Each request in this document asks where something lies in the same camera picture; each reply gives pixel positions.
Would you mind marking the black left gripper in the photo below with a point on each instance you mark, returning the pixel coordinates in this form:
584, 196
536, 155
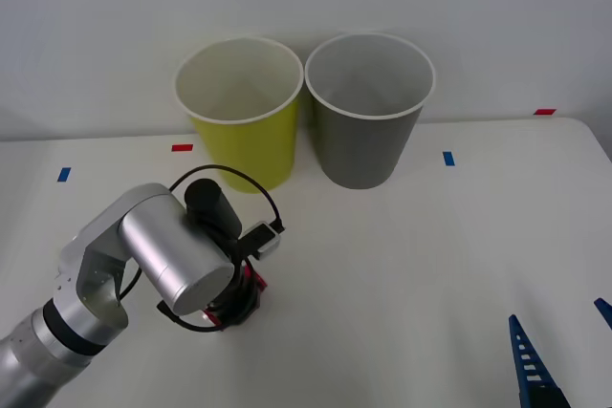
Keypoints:
239, 304

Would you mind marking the grey plastic waste bin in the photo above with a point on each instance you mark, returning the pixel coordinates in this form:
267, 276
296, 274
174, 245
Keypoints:
363, 150

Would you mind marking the yellow-green plastic waste bin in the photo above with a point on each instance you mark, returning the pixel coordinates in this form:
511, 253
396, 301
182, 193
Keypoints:
253, 150

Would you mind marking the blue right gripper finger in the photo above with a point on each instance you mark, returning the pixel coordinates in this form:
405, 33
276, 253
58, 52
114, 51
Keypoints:
526, 370
606, 312

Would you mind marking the red drink can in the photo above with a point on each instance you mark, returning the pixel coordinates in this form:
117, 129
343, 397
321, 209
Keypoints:
258, 282

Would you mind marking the silver and black left arm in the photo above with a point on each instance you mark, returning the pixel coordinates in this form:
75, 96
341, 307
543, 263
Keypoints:
158, 245

